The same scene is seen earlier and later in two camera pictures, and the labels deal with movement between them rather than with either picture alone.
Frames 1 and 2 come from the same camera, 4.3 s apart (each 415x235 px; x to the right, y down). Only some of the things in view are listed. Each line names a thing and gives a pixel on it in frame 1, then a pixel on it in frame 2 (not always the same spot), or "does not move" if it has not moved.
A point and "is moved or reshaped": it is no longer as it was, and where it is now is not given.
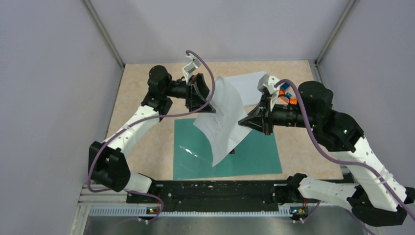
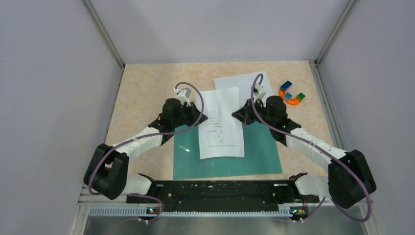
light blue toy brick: (288, 94) does not move
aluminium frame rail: (109, 198) does not move
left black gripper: (202, 91) -> (195, 113)
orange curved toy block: (292, 101) does not move
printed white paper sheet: (221, 129) is moved or reshaped
